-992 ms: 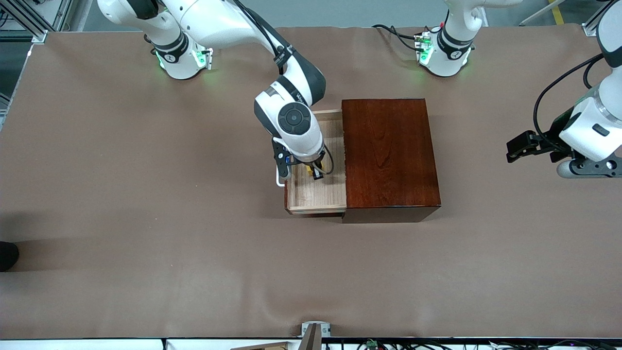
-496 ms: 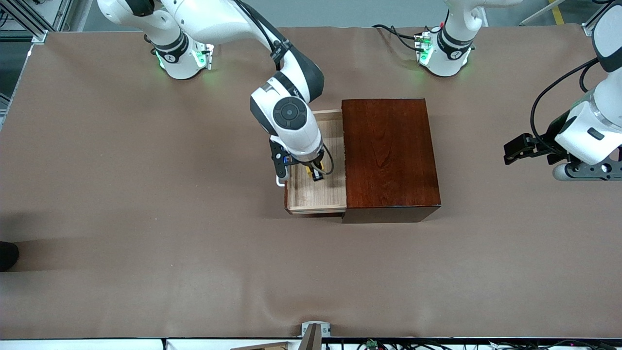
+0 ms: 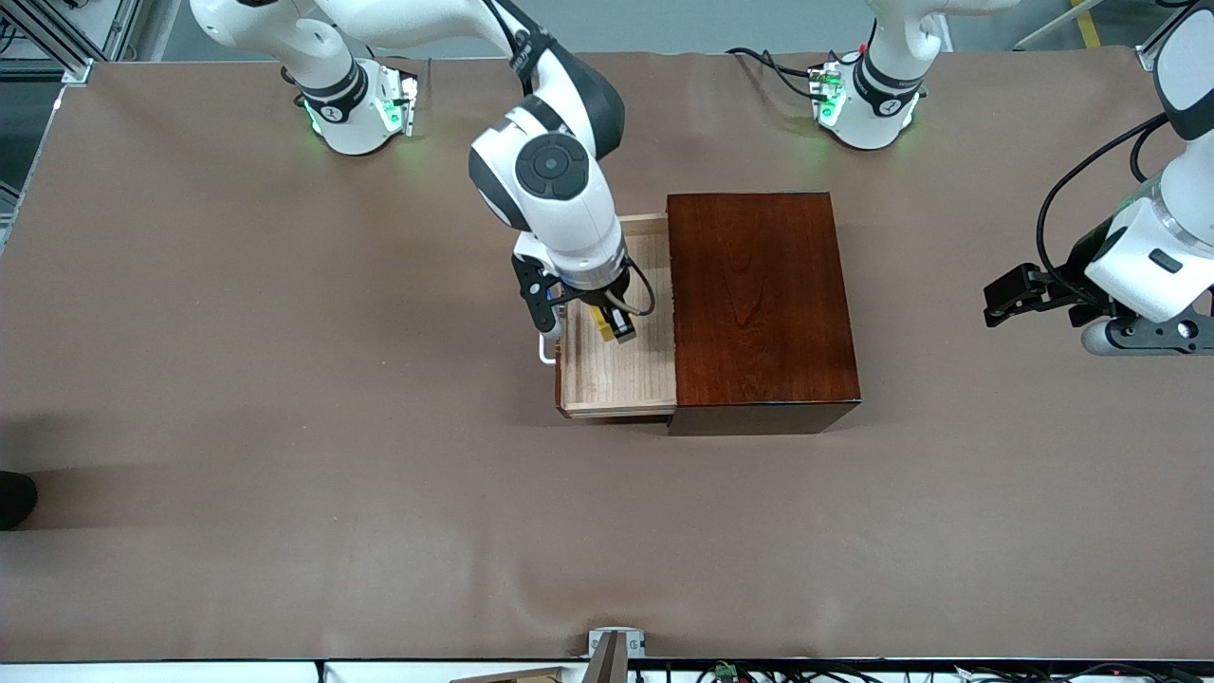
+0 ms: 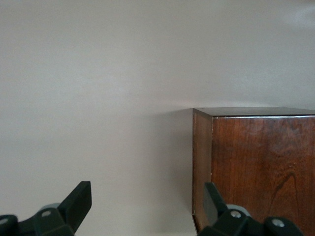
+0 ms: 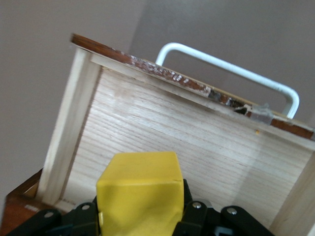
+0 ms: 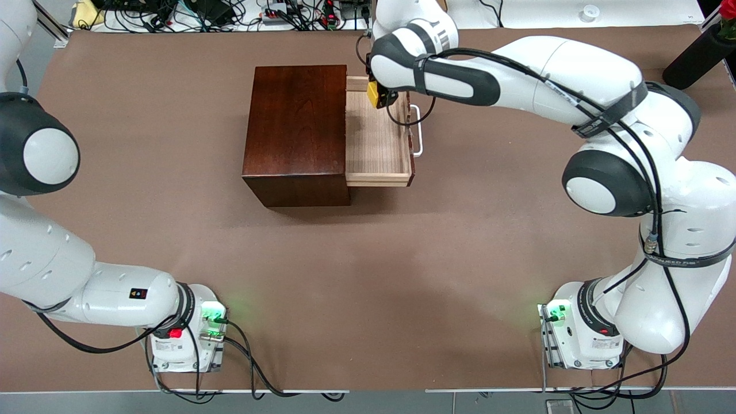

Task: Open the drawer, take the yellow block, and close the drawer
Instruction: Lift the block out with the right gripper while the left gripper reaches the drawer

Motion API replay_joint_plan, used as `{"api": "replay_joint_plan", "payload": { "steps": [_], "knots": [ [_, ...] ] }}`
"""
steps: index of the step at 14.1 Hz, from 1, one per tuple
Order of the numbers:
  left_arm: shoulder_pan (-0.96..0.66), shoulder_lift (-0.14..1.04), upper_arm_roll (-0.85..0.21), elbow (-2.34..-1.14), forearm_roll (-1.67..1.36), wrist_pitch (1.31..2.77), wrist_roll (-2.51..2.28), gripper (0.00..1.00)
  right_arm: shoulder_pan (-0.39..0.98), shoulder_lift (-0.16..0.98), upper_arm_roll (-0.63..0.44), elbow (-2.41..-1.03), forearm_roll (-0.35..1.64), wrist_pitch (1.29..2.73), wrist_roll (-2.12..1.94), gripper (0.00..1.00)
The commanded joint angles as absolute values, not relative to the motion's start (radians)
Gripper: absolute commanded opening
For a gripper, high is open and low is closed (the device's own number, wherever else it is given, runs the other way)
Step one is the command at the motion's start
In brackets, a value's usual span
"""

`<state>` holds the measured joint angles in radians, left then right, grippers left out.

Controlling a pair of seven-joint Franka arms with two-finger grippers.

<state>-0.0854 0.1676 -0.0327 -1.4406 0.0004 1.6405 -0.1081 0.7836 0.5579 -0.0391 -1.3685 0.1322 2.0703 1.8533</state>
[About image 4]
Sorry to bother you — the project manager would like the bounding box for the dark brown wooden cabinet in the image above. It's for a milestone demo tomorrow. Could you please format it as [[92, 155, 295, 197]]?
[[191, 107, 315, 236]]

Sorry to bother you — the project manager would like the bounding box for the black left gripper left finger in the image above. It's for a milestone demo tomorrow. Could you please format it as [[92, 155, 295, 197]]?
[[0, 180, 93, 236]]

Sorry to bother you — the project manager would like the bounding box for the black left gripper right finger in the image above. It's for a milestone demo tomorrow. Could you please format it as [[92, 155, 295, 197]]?
[[196, 181, 306, 236]]

